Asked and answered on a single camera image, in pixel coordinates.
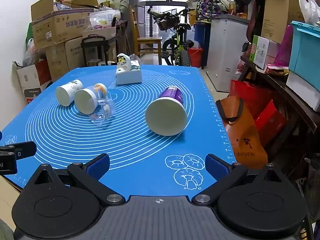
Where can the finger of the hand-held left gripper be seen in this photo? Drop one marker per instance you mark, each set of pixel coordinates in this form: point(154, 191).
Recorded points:
point(25, 148)

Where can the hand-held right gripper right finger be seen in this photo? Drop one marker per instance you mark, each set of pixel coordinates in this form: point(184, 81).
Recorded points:
point(217, 166)

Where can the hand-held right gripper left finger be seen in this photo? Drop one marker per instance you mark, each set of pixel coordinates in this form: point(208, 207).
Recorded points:
point(98, 165)

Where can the clear plastic cup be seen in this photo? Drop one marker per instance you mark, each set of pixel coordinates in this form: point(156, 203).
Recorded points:
point(103, 113)

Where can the white printed paper cup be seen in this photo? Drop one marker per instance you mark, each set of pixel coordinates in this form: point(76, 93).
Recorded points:
point(65, 96)

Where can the white cup with yellow print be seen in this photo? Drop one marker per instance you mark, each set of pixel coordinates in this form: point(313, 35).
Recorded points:
point(85, 100)

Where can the purple paper cup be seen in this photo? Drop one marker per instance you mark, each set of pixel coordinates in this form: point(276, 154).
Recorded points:
point(166, 116)

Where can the orange shopping bag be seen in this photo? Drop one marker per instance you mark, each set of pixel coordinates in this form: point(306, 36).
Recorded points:
point(246, 140)

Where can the blue silicone baking mat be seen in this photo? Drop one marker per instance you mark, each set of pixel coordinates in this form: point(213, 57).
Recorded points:
point(150, 155)

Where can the cardboard box with red print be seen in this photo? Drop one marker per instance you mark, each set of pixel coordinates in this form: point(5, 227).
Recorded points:
point(31, 80)

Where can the red paper bag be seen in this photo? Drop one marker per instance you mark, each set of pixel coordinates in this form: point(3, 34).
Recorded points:
point(246, 92)

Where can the white tissue box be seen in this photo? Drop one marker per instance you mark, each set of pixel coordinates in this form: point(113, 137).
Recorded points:
point(130, 77)

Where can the white plastic bag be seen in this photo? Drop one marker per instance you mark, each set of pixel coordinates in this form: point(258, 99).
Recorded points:
point(31, 52)
point(310, 7)

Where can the dark wooden side table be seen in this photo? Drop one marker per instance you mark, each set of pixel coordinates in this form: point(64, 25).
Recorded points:
point(287, 92)

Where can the white printed mug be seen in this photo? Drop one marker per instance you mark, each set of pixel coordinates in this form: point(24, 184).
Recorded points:
point(123, 62)

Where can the white chest freezer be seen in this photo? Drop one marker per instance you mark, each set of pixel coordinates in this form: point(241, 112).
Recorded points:
point(227, 55)

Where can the red bucket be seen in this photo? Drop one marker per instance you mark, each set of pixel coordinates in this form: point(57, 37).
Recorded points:
point(195, 56)

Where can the green and white box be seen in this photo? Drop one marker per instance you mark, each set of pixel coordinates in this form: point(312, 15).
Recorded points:
point(260, 52)

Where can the blue bin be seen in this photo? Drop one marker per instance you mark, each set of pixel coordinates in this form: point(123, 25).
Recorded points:
point(201, 45)

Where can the black bicycle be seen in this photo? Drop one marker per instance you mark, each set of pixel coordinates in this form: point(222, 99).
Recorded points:
point(178, 45)

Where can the large open cardboard box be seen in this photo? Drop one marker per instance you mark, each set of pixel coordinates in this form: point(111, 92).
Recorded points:
point(60, 25)

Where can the wooden chair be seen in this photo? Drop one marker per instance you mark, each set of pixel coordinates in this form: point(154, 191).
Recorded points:
point(147, 40)

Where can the pink packaging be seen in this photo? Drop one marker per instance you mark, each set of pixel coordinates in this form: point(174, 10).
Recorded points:
point(285, 47)

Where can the teal storage bin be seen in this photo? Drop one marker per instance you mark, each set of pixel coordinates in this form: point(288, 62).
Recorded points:
point(306, 52)

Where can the clear plastic bag with packets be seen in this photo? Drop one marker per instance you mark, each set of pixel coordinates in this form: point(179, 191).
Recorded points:
point(103, 18)

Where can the tall brown cardboard box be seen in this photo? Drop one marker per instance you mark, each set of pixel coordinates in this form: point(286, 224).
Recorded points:
point(278, 15)

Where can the pile of clothes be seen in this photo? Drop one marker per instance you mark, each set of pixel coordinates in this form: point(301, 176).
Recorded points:
point(212, 2)

